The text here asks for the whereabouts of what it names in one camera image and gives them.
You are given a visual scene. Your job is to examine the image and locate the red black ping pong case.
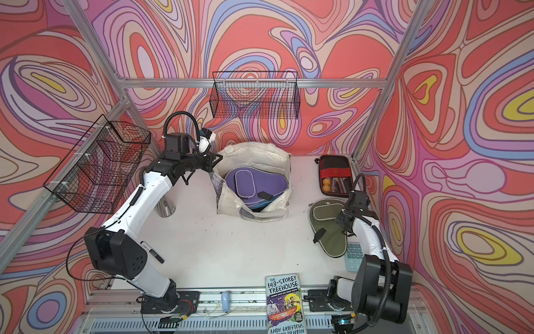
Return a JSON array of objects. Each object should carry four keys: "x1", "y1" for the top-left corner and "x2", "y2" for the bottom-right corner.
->
[{"x1": 315, "y1": 155, "x2": 354, "y2": 198}]

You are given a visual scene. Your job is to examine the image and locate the green paddle case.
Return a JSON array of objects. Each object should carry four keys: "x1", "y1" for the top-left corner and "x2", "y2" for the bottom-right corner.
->
[{"x1": 308, "y1": 198, "x2": 348, "y2": 258}]

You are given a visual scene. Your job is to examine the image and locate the purple paddle case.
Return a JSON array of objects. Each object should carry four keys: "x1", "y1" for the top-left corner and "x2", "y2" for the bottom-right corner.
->
[{"x1": 225, "y1": 167, "x2": 289, "y2": 210}]

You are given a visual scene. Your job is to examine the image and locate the cream canvas tote bag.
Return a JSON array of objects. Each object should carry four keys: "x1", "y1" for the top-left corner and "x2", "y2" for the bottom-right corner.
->
[{"x1": 210, "y1": 142, "x2": 293, "y2": 223}]

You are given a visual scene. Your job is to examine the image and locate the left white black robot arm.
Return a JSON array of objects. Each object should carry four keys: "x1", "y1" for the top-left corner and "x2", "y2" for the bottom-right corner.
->
[{"x1": 83, "y1": 111, "x2": 222, "y2": 313}]

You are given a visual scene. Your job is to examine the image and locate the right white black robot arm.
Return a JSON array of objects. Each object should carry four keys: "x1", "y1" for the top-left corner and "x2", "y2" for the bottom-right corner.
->
[{"x1": 327, "y1": 173, "x2": 413, "y2": 327}]

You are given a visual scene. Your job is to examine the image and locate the teal calculator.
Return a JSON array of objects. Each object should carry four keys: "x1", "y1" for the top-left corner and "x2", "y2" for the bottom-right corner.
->
[{"x1": 344, "y1": 242, "x2": 364, "y2": 273}]

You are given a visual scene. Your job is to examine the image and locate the cup of pens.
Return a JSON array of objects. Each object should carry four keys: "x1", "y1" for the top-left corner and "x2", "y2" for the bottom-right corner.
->
[{"x1": 155, "y1": 196, "x2": 176, "y2": 218}]

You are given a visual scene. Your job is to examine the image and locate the black marker pen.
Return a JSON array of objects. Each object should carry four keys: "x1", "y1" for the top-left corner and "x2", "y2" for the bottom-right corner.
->
[{"x1": 140, "y1": 241, "x2": 165, "y2": 264}]

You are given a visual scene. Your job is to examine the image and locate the treehouse paperback book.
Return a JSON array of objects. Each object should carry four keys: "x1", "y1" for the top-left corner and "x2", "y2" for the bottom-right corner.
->
[{"x1": 265, "y1": 274, "x2": 307, "y2": 334}]

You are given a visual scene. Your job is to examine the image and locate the small light blue device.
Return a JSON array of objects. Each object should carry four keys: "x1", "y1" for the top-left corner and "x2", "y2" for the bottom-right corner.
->
[{"x1": 221, "y1": 291, "x2": 231, "y2": 314}]

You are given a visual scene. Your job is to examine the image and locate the green circuit board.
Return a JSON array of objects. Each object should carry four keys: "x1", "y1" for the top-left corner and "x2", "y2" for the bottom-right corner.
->
[{"x1": 158, "y1": 317, "x2": 184, "y2": 329}]

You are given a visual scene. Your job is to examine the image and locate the back black wire basket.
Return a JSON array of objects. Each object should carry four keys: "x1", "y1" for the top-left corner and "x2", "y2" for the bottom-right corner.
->
[{"x1": 209, "y1": 70, "x2": 300, "y2": 120}]

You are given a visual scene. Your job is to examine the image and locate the black wire basket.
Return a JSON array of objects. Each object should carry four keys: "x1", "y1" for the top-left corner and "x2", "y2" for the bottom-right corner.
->
[
  {"x1": 209, "y1": 70, "x2": 300, "y2": 120},
  {"x1": 43, "y1": 115, "x2": 151, "y2": 214}
]

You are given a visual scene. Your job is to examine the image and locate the left black wire basket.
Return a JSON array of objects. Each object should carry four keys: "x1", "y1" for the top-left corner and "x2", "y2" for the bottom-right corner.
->
[{"x1": 43, "y1": 115, "x2": 151, "y2": 214}]

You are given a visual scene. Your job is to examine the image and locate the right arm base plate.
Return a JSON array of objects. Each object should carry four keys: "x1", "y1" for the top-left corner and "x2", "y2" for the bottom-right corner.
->
[{"x1": 304, "y1": 289, "x2": 352, "y2": 313}]

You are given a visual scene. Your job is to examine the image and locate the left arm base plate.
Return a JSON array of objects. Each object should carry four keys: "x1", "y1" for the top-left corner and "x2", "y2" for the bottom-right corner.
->
[{"x1": 140, "y1": 291, "x2": 200, "y2": 315}]

